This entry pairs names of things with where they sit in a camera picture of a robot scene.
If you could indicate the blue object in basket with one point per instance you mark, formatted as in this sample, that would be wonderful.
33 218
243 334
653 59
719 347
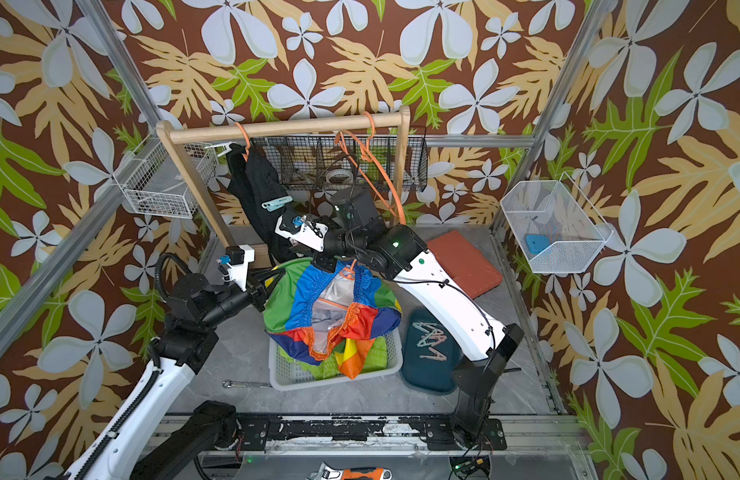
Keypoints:
537 243

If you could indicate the orange hanger of rainbow shorts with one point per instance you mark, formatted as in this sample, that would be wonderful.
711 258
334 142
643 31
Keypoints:
339 294

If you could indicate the white plastic laundry basket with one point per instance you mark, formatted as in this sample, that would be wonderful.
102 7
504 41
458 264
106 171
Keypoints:
285 374

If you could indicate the orange hanger of green shorts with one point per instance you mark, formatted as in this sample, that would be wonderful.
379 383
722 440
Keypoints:
367 155

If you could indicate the aluminium frame post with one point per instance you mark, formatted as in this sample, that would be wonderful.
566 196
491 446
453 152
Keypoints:
573 65
27 301

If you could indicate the orange hanger of black shorts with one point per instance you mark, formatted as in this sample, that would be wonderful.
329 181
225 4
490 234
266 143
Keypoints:
246 137

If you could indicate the white wire basket left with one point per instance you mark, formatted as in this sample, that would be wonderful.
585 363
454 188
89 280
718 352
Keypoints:
152 183

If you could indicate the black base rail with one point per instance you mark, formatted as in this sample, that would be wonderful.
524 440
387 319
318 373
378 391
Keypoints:
346 432

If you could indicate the mint clothespin left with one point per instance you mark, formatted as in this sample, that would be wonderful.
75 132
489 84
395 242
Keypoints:
276 203

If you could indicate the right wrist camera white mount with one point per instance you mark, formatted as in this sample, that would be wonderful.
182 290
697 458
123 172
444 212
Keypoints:
302 230

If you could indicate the dark teal tray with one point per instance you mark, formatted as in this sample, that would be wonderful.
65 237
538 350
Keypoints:
427 376

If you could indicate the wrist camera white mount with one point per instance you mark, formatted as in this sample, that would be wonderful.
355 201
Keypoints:
234 264
302 230

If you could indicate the white mesh basket right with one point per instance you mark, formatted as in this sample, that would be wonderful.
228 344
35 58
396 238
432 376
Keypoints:
562 211

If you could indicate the black shorts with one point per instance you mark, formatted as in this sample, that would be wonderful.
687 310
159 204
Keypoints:
254 181

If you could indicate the black wire basket back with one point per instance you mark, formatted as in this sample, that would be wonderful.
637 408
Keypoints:
312 162

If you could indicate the aluminium frame post right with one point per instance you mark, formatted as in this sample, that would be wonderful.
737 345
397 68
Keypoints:
573 65

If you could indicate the aluminium frame post left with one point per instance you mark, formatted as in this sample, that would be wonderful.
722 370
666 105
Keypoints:
27 301

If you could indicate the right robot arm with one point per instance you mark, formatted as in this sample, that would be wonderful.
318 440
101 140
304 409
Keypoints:
402 257

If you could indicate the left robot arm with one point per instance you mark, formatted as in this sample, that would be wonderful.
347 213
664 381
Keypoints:
196 308

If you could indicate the lime green shorts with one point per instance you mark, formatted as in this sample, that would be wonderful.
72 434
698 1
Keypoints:
350 359

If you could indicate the red plastic tool case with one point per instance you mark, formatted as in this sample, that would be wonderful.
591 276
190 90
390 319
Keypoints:
465 264

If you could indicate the small silver wrench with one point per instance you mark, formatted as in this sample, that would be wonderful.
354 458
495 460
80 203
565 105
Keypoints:
238 384

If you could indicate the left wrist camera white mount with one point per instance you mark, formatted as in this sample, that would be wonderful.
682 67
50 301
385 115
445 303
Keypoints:
234 264

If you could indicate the rainbow striped shorts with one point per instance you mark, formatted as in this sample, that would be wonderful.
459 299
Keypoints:
309 334

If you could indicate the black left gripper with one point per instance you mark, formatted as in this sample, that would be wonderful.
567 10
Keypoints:
256 288

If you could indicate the orange handled adjustable wrench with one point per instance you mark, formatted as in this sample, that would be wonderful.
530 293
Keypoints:
326 472

